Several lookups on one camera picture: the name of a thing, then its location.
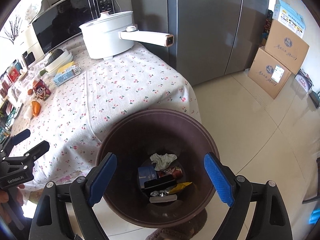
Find dark green squash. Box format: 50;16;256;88
47;49;64;64

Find person's left hand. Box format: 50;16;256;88
0;183;26;207

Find stacked white plates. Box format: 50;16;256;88
45;50;73;76

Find green dustpan broom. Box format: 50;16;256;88
309;90;320;109

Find red cartoon drink can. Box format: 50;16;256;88
33;79;51;101

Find white electric cooking pot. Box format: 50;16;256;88
79;11;174;60

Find lower cardboard box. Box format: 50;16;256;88
248;47;291;99

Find light blue printed box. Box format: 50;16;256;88
272;0;306;38

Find white tissue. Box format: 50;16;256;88
23;106;33;121

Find upper cardboard box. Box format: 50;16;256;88
265;20;309;74

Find orange peel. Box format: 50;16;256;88
31;101;41;116

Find light blue milk carton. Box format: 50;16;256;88
53;63;81;87

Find red labelled jar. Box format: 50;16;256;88
6;66;20;83

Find brown round trash bin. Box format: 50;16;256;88
96;109;218;228

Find yellow napkin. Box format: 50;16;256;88
57;61;75;74

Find cardboard box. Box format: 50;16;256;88
265;20;309;74
248;47;291;99

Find cherry pattern tablecloth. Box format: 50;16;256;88
11;36;200;200

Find black plastic food tray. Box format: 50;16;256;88
144;175;176;190

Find white bag on floor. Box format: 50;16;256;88
295;68;313;93

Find grey refrigerator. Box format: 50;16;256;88
131;0;269;85

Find black microwave oven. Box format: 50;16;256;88
32;0;114;54

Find blue cookie box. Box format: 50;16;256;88
138;165;157;189

